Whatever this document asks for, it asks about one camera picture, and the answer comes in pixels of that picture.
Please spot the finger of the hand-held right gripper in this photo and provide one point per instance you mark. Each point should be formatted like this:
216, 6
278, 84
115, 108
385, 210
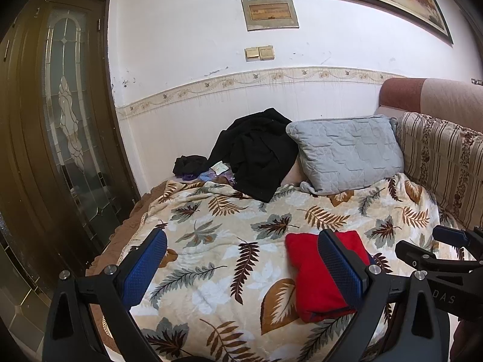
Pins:
456, 236
419, 256

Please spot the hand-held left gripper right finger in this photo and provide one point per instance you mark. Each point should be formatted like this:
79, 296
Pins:
339, 267

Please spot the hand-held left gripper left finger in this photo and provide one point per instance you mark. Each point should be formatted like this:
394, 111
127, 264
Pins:
145, 267

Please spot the red and blue knit sweater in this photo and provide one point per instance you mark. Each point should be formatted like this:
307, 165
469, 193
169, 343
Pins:
317, 275

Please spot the brown frilled bed cover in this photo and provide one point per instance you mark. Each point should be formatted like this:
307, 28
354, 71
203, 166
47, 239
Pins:
124, 226

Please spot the striped floral sofa cushion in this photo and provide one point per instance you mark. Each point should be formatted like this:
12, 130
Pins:
449, 166

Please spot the leaf print blanket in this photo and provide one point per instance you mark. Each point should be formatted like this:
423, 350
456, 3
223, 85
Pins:
234, 241

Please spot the beige cushion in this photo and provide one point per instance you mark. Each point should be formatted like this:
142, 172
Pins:
292, 177

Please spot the small dark cloth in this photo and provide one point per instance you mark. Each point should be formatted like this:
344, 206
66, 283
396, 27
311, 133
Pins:
188, 165

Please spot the purple cloth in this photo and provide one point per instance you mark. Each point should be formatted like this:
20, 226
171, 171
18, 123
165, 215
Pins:
211, 177

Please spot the grey quilted pillow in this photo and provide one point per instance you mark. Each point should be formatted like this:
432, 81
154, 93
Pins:
347, 154

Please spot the black garment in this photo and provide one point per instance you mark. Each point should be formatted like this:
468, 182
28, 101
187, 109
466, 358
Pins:
256, 158

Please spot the red-brown sofa backrest cover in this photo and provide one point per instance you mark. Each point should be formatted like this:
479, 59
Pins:
426, 98

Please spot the wooden door with glass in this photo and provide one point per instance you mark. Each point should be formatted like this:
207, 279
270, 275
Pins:
64, 139

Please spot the gold light switch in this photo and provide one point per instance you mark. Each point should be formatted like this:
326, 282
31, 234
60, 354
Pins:
252, 54
266, 52

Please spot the framed wall plaque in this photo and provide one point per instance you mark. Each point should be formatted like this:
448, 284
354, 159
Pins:
269, 11

